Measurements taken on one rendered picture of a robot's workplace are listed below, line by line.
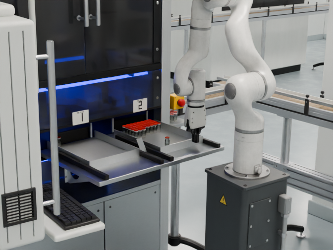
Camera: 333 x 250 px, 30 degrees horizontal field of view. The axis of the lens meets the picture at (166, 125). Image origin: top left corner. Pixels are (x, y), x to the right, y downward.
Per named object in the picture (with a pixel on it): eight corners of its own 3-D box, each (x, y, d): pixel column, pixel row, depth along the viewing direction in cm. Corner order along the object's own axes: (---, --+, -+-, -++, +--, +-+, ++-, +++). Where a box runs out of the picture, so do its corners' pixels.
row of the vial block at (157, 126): (130, 138, 295) (130, 128, 294) (158, 130, 306) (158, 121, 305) (132, 139, 293) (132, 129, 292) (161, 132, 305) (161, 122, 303)
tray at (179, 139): (114, 136, 298) (114, 129, 297) (155, 126, 314) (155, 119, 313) (160, 155, 273) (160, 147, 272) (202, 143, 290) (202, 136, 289)
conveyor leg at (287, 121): (268, 235, 376) (276, 113, 354) (278, 231, 382) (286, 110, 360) (280, 240, 370) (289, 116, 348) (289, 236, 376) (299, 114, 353)
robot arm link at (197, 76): (193, 101, 272) (209, 98, 278) (193, 72, 269) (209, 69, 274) (181, 98, 279) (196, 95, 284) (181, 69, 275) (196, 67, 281)
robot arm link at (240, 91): (270, 130, 254) (273, 73, 247) (237, 138, 243) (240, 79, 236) (249, 123, 263) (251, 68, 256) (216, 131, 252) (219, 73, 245)
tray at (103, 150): (47, 148, 280) (46, 141, 279) (94, 137, 296) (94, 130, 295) (89, 169, 255) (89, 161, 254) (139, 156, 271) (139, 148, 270)
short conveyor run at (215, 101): (158, 128, 323) (158, 99, 319) (139, 121, 335) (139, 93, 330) (247, 107, 366) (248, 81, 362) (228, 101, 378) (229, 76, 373)
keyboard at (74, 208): (22, 193, 250) (21, 187, 249) (54, 185, 257) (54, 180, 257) (65, 231, 218) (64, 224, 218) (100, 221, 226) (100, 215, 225)
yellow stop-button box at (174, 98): (164, 107, 319) (164, 93, 317) (175, 104, 324) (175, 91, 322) (174, 110, 314) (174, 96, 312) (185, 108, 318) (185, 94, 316)
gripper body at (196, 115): (198, 99, 285) (197, 123, 288) (181, 103, 279) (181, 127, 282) (209, 102, 280) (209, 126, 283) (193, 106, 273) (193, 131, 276)
